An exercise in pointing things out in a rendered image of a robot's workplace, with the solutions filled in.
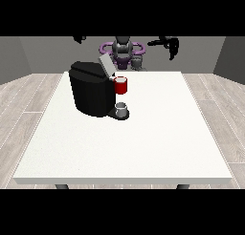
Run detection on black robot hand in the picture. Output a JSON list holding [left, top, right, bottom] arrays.
[[72, 36, 87, 45], [146, 36, 180, 61]]

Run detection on pale grey machine lid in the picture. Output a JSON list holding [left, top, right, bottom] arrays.
[[98, 53, 117, 77]]

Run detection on small grey coffee pod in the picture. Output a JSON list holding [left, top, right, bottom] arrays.
[[130, 55, 144, 72]]

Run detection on black coffee machine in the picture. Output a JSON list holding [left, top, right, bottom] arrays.
[[68, 60, 130, 120]]

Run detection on red pod holder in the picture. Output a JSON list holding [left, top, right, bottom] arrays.
[[113, 75, 129, 96]]

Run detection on grey robot trunk purple rings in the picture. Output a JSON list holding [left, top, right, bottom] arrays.
[[99, 36, 147, 71]]

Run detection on small grey cup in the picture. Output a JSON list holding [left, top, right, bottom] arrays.
[[114, 101, 129, 118]]

